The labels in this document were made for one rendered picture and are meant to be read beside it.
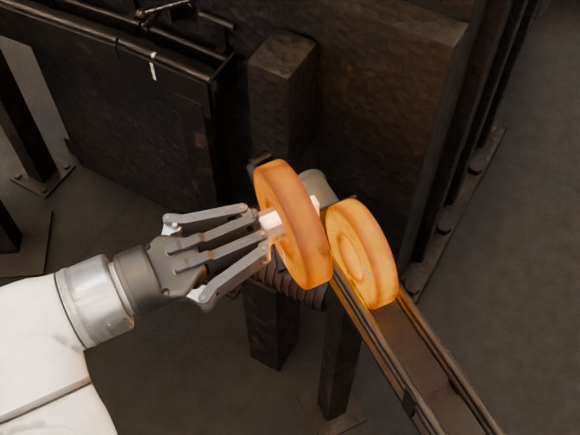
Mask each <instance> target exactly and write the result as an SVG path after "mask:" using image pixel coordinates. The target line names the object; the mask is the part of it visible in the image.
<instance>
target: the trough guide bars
mask: <svg viewBox="0 0 580 435"><path fill-rule="evenodd" d="M331 258H332V266H333V275H332V278H333V279H334V281H335V282H336V283H337V285H338V287H339V289H340V290H341V292H342V293H343V295H344V297H345V298H346V300H347V301H348V303H349V304H350V307H351V308H352V310H353V312H354V313H355V315H356V316H357V318H358V319H359V321H360V323H361V324H362V326H363V328H364V330H365V331H366V332H367V333H368V335H369V337H370V339H371V341H372V342H373V344H374V345H375V347H376V348H377V350H378V352H379V353H380V355H381V357H382V359H383V360H384V362H385V363H386V364H387V366H388V368H389V370H390V371H391V373H392V374H393V376H394V378H395V380H396V381H397V382H398V384H399V385H400V388H401V389H402V391H403V393H404V395H403V400H402V404H401V406H402V408H403V409H404V411H405V413H406V414H407V416H408V418H409V419H410V420H411V418H412V417H413V416H414V414H415V412H416V413H417V414H418V416H419V418H420V420H421V422H422V423H423V425H424V426H425V428H426V430H427V431H428V432H429V434H430V435H447V433H446V432H445V430H444V428H443V427H442V426H441V424H440V423H439V421H438V419H437V417H436V416H435V414H434V413H433V411H432V409H431V408H430V407H429V405H428V404H427V402H426V400H425V398H424V397H423V395H422V394H421V392H420V391H419V389H418V388H417V386H416V385H415V383H414V381H413V379H412V378H411V376H410V375H409V374H408V372H407V370H406V369H405V367H404V365H403V364H402V362H401V361H400V359H399V357H398V356H397V355H396V353H395V352H394V350H393V348H392V346H391V345H390V343H389V342H388V340H387V339H386V337H385V336H384V334H383V333H382V331H381V329H380V327H379V326H378V324H377V323H376V322H375V320H374V318H373V317H372V315H371V314H370V312H369V310H368V308H367V307H366V306H365V305H364V303H363V301H362V299H361V298H360V296H359V295H358V293H357V291H356V289H355V288H354V287H353V286H352V284H351V282H350V280H349V279H348V277H347V276H346V274H345V272H344V271H343V270H342V268H341V266H340V265H339V263H338V262H337V260H336V258H335V256H334V255H333V254H332V253H331ZM398 281H399V279H398ZM395 299H396V301H397V302H398V304H399V305H400V307H401V309H402V310H403V312H404V313H405V314H406V315H407V317H408V319H409V320H410V322H411V323H412V325H413V327H414V328H415V330H416V331H417V332H418V333H419V335H420V337H421V338H422V339H423V341H424V342H425V344H426V346H427V347H428V349H429V350H430V352H431V353H432V354H433V356H434V357H435V359H436V360H437V362H438V364H439V365H440V367H441V368H442V370H443V371H444V372H445V374H446V375H447V376H448V378H449V380H448V382H449V383H450V385H451V386H452V388H453V389H454V391H455V392H456V394H460V396H461V397H462V399H463V401H464V402H465V404H466V405H467V407H468V408H469V410H470V411H471V412H472V414H473V415H474V416H475V418H476V420H477V421H478V423H479V424H480V426H481V427H482V429H483V430H484V431H485V433H486V434H487V435H506V433H505V432H504V431H503V430H502V428H501V427H500V425H499V424H498V422H497V421H496V419H495V417H494V416H493V415H492V413H491V412H490V411H489V409H488V408H487V406H486V405H485V404H484V402H483V401H482V399H481V397H480V396H479V394H478V393H477V392H476V390H475V389H474V388H473V386H472V385H471V384H470V382H469V380H468V379H467V375H466V374H465V373H464V372H463V370H462V369H461V367H460V366H459V364H458V363H457V362H455V360H454V359H453V357H452V356H451V354H450V352H449V351H448V350H447V349H446V348H445V346H444V344H443V343H442V342H441V340H440V339H439V337H438V335H437V334H436V332H435V331H434V330H433V328H432V327H431V326H430V324H429V323H428V321H427V320H426V318H425V317H424V315H423V314H422V312H421V311H420V309H419V308H418V307H417V306H416V304H415V303H414V301H413V299H412V298H411V297H410V295H409V294H408V292H407V290H406V289H405V288H404V287H403V286H402V284H401V283H400V281H399V290H398V294H397V297H396V298H395Z"/></svg>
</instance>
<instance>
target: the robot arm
mask: <svg viewBox="0 0 580 435"><path fill-rule="evenodd" d="M162 219H163V222H164V226H163V230H162V233H161V235H159V236H157V237H156V238H155V239H154V240H153V241H152V242H151V243H149V244H146V245H138V246H135V247H134V248H131V249H128V250H125V251H124V252H121V253H119V254H116V255H115V257H113V262H111V263H110V262H109V260H108V259H107V258H106V256H105V255H96V256H94V257H92V258H90V259H88V260H85V261H83V262H80V263H77V264H75V265H73V266H71V267H69V268H63V269H61V270H60V271H59V272H56V273H53V274H49V275H45V276H41V277H35V278H27V279H24V280H20V281H16V282H12V283H10V284H8V285H6V286H3V287H0V435H117V431H116V428H115V427H114V424H113V422H112V420H111V418H110V415H109V413H108V411H107V409H106V407H105V405H104V403H103V402H102V401H101V400H100V398H99V396H98V394H97V392H96V389H95V388H94V386H93V384H92V382H91V378H90V376H89V373H88V369H87V367H86V363H85V355H84V352H83V350H86V349H88V348H90V347H94V346H96V345H98V344H100V343H102V342H103V341H105V340H108V339H110V338H112V337H115V336H117V335H119V334H122V333H124V332H126V331H129V330H131V329H133V327H134V319H133V316H134V315H136V316H137V317H141V318H143V317H145V316H147V315H149V314H151V313H153V312H157V311H159V310H160V309H162V308H165V307H166V306H168V305H169V304H171V303H173V302H185V301H188V300H190V301H192V302H194V303H195V304H197V305H199V306H201V309H202V311H203V312H210V311H211V310H212V308H213V307H214V306H215V305H216V304H217V302H218V300H219V299H220V298H221V297H222V296H224V295H225V294H227V293H228V292H229V291H230V290H232V289H233V288H234V287H236V286H237V285H239V284H240V283H242V282H243V281H245V280H246V279H247V278H249V277H250V276H251V275H252V274H254V273H255V272H257V271H258V270H259V269H261V268H262V267H264V266H265V265H267V264H268V263H269V262H270V261H271V255H270V247H271V245H272V244H273V243H277V242H279V241H280V240H283V239H285V238H287V233H286V231H285V229H284V226H283V224H282V222H281V220H280V218H279V216H278V214H277V212H276V210H275V209H274V207H273V206H272V207H270V208H267V209H266V210H264V211H260V212H258V210H257V209H251V210H250V209H249V208H248V206H247V205H246V204H244V203H240V204H235V205H227V206H223V207H218V208H214V209H210V210H205V211H197V212H193V213H188V214H184V215H181V214H173V213H167V214H165V215H164V216H163V217H162ZM260 229H261V230H260ZM204 230H208V231H207V232H205V233H196V234H194V235H191V236H189V237H180V235H181V234H191V233H195V232H200V231H204ZM234 262H236V263H235V264H233V265H232V266H230V267H229V268H227V269H226V270H224V271H223V272H222V273H221V274H219V275H218V276H216V277H215V278H214V279H212V280H211V281H210V282H209V283H208V284H207V285H206V286H205V285H202V286H201V287H200V288H198V287H199V285H200V283H201V282H202V280H203V279H204V278H205V277H207V276H209V275H212V274H215V273H216V272H217V270H219V269H220V268H223V267H226V266H228V265H230V264H232V263H234ZM197 288H198V289H197ZM90 382H91V383H90ZM88 383H89V384H88ZM86 384H87V385H86ZM1 423H2V424H1Z"/></svg>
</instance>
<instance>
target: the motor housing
mask: <svg viewBox="0 0 580 435"><path fill-rule="evenodd" d="M248 208H249V209H250V210H251V209H257V210H258V212H260V211H261V208H260V206H259V205H258V204H252V205H250V206H248ZM270 255H271V261H270V262H269V263H268V264H267V265H265V266H264V267H262V268H261V269H259V270H258V271H257V272H255V273H254V274H252V275H251V276H250V277H249V278H247V279H246V280H245V281H243V282H242V283H241V284H242V291H243V304H244V311H245V318H246V325H247V332H248V338H249V351H250V356H251V357H252V358H254V359H255V360H256V361H258V362H260V363H262V364H264V365H266V366H268V367H270V368H271V369H273V370H275V371H277V372H280V370H281V368H282V366H283V365H284V363H285V362H286V360H287V359H288V357H289V355H290V354H291V352H292V350H293V348H294V346H295V345H296V343H297V342H298V341H299V309H300V301H301V303H302V304H303V305H305V306H307V305H309V306H310V308H312V309H313V310H315V309H319V310H320V311H322V312H323V311H324V310H325V309H326V308H327V306H328V298H329V289H330V286H329V284H328V282H325V283H323V284H321V285H319V286H316V287H314V288H312V289H309V290H305V289H303V288H302V287H300V286H299V285H298V284H297V282H296V281H295V280H294V279H293V277H292V276H291V275H290V274H289V275H288V276H287V277H286V276H282V275H281V274H278V271H277V267H276V261H275V257H274V249H273V244H272V245H271V247H270Z"/></svg>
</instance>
